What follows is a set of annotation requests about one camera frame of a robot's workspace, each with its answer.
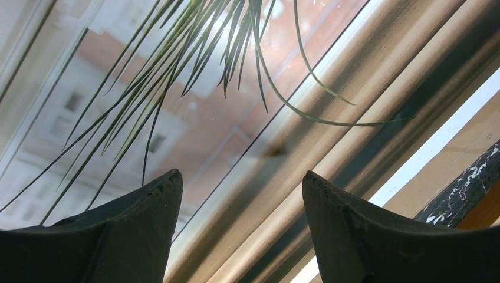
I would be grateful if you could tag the printed photo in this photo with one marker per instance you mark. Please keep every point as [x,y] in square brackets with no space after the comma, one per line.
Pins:
[106,96]

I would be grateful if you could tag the brown backing board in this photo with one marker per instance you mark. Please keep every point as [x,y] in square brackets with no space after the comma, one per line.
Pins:
[452,183]

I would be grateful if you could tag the wooden picture frame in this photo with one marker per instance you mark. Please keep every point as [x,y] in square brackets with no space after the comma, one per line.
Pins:
[484,214]

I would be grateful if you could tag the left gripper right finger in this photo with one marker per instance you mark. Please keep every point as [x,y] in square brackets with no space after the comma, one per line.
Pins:
[357,241]

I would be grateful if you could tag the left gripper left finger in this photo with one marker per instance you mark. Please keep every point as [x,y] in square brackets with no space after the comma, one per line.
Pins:
[105,238]

